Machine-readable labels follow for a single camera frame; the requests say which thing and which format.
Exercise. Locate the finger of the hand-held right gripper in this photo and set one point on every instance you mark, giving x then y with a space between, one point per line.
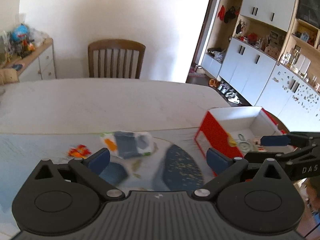
272 140
257 155

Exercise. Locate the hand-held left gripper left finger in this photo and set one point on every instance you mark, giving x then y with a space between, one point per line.
98 160

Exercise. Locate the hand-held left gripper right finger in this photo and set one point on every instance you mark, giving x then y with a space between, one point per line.
217 161

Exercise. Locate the white round sachet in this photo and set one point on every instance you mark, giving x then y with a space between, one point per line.
243 146

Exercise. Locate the white grey snack bag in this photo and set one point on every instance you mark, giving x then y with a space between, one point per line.
125 143

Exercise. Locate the red cardboard shoe box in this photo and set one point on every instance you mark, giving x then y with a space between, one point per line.
212 130

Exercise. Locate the small orange toy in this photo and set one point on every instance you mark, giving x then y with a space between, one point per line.
80 151

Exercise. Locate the dark blue oval placemat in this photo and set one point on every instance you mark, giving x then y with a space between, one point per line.
180 167

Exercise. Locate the white sneakers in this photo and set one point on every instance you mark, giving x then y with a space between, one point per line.
233 97

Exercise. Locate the orange slippers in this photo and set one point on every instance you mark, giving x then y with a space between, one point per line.
214 83

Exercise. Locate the white storage canister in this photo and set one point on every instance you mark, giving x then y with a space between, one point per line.
303 64

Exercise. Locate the tall glass jar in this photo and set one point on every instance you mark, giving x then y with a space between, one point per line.
295 58

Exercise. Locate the patterned door rug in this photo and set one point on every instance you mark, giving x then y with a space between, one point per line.
195 71

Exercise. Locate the black bag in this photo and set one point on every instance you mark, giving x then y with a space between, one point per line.
215 51

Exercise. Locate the white wood-topped sideboard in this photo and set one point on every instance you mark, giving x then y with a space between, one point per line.
46 62

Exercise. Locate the wooden slat-back chair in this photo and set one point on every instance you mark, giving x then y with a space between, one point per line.
115 45

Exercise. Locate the light wooden holder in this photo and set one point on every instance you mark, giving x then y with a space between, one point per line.
10 76

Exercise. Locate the black hat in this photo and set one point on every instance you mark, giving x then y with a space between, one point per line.
230 15

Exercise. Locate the clear plastic bag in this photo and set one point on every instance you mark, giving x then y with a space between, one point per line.
38 37

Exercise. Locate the red hat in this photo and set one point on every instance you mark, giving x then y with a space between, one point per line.
221 12

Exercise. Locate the blue globe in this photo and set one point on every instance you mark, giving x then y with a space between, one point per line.
20 32

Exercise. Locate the white wooden wall cabinet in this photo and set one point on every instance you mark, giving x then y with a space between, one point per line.
250 65

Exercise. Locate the small picture frame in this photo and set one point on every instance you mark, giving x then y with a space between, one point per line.
305 37

